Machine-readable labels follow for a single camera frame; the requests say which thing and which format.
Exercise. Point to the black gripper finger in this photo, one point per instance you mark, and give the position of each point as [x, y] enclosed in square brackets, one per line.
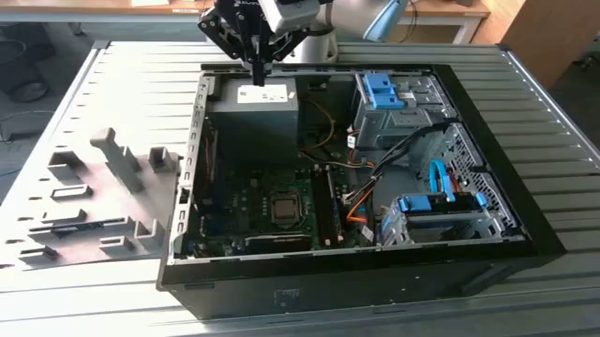
[284, 49]
[221, 38]

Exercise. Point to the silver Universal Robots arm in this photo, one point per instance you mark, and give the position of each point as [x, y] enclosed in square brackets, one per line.
[318, 49]

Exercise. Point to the black RAM slot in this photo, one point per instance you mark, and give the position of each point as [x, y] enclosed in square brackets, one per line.
[322, 210]

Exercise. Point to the grey power supply unit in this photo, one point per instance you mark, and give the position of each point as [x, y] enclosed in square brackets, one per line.
[277, 105]

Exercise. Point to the white paper sheet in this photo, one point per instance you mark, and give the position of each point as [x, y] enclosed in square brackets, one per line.
[150, 3]

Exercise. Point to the blue plastic drive carrier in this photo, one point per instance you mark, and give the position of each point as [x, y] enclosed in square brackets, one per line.
[383, 91]

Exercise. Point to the wooden desk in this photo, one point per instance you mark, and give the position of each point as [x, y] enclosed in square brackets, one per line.
[94, 7]

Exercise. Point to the black wheeled bin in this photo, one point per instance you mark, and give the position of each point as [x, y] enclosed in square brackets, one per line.
[23, 70]

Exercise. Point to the silver CPU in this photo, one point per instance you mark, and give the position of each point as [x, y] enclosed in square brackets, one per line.
[282, 209]

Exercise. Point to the green motherboard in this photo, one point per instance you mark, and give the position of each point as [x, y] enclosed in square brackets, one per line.
[244, 207]

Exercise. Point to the blue disk carrier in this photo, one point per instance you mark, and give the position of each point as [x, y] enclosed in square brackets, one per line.
[415, 204]

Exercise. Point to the grey parts rack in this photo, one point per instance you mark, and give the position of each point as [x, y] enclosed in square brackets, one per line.
[117, 210]

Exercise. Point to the black expansion card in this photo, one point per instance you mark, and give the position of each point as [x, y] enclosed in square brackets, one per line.
[277, 244]

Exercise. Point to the black disk drive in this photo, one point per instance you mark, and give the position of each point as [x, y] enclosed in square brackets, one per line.
[455, 205]

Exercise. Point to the wooden cabinet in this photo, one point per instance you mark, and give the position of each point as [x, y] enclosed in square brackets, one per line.
[554, 35]

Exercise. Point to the grey metal disk bay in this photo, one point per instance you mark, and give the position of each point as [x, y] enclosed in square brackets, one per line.
[440, 219]

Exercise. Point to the black chair base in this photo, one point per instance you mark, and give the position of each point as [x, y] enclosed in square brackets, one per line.
[591, 63]

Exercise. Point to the black PC case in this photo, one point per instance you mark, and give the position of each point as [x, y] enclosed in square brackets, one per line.
[328, 288]

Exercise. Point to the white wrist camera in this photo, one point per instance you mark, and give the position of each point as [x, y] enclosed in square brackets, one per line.
[290, 17]

